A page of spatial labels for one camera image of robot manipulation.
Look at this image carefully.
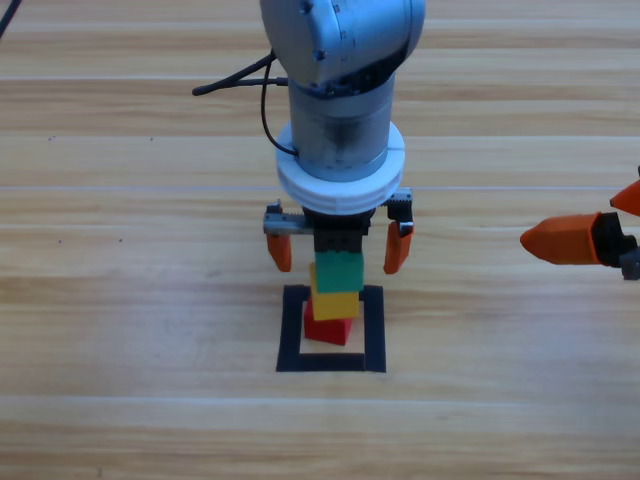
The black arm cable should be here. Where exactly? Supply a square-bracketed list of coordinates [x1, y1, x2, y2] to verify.
[192, 49, 301, 156]

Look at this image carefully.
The red block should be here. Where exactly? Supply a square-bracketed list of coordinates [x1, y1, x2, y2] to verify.
[303, 297, 354, 347]

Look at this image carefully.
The yellow block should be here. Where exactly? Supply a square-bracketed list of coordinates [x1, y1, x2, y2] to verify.
[308, 262, 361, 322]

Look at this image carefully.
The green block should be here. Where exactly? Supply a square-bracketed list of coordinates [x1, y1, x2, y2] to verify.
[313, 249, 365, 295]

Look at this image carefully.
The thin black cable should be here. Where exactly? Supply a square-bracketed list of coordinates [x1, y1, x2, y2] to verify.
[0, 0, 24, 41]

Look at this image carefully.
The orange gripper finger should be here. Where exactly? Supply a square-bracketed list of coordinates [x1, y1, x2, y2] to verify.
[608, 178, 640, 217]
[519, 212, 604, 266]
[382, 204, 415, 275]
[266, 232, 294, 274]

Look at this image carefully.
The black tape square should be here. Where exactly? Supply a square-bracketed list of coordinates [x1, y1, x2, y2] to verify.
[275, 284, 387, 374]

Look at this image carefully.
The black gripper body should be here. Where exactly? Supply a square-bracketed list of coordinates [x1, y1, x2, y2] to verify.
[592, 211, 640, 281]
[262, 188, 415, 257]

